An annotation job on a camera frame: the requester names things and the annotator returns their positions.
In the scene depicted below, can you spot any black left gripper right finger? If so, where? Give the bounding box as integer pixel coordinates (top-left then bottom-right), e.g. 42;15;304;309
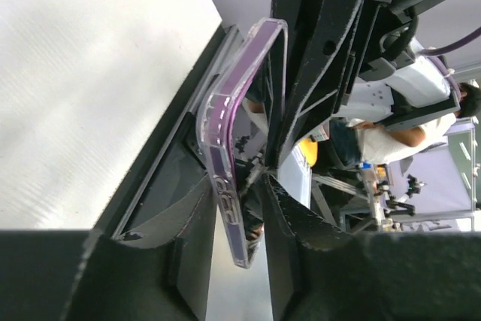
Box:
261;174;480;320

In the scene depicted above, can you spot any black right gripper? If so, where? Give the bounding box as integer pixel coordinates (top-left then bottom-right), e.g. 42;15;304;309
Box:
265;0;446;168

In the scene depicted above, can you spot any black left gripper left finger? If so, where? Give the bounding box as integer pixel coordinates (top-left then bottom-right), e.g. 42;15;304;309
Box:
1;177;216;320

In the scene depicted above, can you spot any clear phone case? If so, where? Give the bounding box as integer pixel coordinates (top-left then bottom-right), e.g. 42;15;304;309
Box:
196;18;288;268

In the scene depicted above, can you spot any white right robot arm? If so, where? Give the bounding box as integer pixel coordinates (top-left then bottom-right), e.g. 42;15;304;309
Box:
265;0;461;168

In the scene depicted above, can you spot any seated person white shirt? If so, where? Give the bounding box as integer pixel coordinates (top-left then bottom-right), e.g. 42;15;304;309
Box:
326;82;481;170

